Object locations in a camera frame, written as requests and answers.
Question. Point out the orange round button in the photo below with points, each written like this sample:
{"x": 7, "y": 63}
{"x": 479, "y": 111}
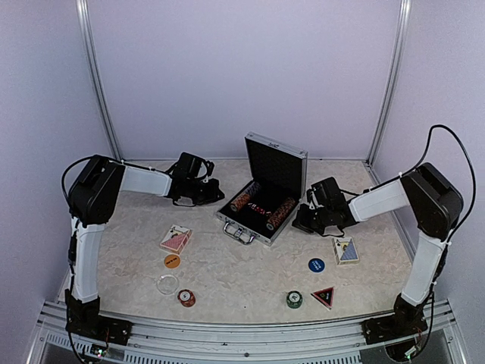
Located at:
{"x": 172, "y": 261}

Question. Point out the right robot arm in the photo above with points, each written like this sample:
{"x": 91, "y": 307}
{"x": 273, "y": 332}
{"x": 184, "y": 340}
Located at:
{"x": 436, "y": 204}

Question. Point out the black triangular button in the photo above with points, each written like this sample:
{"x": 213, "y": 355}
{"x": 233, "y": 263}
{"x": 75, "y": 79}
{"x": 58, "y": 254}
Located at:
{"x": 325, "y": 297}

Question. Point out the right poker chip row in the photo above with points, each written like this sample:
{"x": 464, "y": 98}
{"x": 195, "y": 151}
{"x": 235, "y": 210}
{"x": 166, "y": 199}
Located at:
{"x": 280, "y": 214}

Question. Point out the blue round button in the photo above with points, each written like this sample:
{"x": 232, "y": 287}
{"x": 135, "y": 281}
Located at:
{"x": 316, "y": 265}

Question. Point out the poker chip row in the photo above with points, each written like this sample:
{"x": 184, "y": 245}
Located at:
{"x": 280, "y": 214}
{"x": 245, "y": 196}

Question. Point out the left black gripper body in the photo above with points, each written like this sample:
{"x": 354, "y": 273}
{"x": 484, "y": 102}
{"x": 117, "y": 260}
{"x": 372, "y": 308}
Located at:
{"x": 201, "y": 195}

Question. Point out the aluminium frame post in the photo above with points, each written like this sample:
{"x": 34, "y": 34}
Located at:
{"x": 82, "y": 7}
{"x": 392, "y": 80}

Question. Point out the left aluminium frame post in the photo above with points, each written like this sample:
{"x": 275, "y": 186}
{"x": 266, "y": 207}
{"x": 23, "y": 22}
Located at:
{"x": 82, "y": 7}

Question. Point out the red playing card deck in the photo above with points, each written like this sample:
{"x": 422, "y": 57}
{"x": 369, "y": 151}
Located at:
{"x": 176, "y": 239}

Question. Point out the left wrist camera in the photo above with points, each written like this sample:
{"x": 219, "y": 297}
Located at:
{"x": 190, "y": 167}

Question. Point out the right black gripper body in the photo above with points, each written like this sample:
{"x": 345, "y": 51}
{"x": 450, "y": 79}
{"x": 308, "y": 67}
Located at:
{"x": 316, "y": 221}

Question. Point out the red poker chip stack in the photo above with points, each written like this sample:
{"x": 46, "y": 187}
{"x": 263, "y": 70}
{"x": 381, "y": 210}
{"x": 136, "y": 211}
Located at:
{"x": 186, "y": 297}

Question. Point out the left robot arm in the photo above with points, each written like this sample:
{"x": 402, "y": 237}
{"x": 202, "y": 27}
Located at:
{"x": 91, "y": 187}

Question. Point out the left poker chip row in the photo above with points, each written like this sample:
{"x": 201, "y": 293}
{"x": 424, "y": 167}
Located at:
{"x": 245, "y": 196}

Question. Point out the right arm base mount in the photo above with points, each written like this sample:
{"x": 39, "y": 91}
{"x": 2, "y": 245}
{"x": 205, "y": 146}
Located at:
{"x": 405, "y": 320}

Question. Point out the aluminium poker case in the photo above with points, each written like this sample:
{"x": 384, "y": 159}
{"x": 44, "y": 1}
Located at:
{"x": 281, "y": 170}

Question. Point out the front aluminium rail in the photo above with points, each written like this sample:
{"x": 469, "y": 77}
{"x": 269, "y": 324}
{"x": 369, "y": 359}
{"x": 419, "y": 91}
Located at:
{"x": 163, "y": 341}

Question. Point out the blue playing card deck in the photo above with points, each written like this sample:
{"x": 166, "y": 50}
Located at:
{"x": 345, "y": 251}

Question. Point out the green poker chip stack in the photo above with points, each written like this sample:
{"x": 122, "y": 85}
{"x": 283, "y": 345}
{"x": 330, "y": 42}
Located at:
{"x": 294, "y": 299}

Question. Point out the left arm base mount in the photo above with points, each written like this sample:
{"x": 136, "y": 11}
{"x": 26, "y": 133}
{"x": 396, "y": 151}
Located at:
{"x": 85, "y": 320}

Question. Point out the clear round button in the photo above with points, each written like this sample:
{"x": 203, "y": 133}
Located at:
{"x": 167, "y": 284}

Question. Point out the right aluminium frame post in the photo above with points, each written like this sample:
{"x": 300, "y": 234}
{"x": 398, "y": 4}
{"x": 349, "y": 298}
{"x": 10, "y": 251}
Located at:
{"x": 392, "y": 80}

